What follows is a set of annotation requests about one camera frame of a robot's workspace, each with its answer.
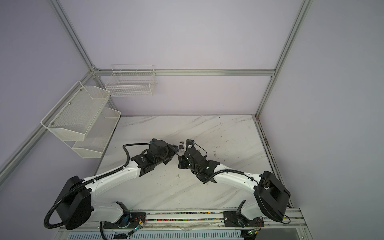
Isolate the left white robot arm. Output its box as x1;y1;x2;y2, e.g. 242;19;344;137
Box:
44;139;184;230

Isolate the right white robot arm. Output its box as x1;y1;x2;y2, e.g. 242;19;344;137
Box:
178;140;291;224

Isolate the lower white mesh shelf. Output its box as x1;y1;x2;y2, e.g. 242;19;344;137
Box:
72;108;121;159

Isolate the white mesh shelf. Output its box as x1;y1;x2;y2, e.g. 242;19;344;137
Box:
41;82;111;142
72;108;121;159

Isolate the upper white mesh shelf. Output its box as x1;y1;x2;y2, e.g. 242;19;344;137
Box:
41;82;111;142

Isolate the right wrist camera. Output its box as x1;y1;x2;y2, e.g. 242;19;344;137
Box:
185;139;195;150

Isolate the left black corrugated cable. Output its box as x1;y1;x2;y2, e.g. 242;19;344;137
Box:
43;142;151;230

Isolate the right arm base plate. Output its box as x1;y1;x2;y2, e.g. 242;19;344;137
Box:
223;211;265;228

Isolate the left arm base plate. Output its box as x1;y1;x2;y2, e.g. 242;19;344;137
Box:
103;212;147;229

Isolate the white wire basket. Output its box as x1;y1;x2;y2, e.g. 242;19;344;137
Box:
105;65;157;97

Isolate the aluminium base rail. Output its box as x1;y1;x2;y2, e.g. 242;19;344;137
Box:
59;207;308;232

